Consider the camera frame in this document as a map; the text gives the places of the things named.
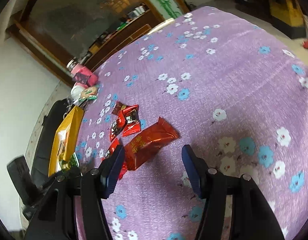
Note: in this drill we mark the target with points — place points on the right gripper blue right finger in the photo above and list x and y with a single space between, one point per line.
196 170

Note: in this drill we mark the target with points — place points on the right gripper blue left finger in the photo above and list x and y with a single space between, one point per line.
110 170

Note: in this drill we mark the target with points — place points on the dark red date snack pack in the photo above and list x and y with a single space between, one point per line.
148 143

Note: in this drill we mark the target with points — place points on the green pea snack packet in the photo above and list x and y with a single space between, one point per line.
67 165

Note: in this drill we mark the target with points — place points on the black sofa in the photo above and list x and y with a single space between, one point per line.
51 122

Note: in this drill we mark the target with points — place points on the red black candy lower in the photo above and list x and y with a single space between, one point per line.
110 151

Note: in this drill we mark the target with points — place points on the red black candy packet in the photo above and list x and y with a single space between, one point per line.
117 126

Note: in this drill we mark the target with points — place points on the yellow white cardboard box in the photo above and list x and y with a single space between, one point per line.
65 139

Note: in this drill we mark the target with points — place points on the dark maroon chocolate packet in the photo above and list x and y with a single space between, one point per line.
118 107

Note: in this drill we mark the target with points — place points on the green biscuit packet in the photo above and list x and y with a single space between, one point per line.
90 93

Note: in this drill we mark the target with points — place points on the purple floral tablecloth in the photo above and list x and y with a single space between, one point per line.
234 92

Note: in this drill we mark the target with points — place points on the white round container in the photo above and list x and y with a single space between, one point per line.
76 92

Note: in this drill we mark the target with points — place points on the pink sleeved glass bottle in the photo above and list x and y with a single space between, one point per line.
81 75

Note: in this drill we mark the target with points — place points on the cream tube on table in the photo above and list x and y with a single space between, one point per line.
161 26

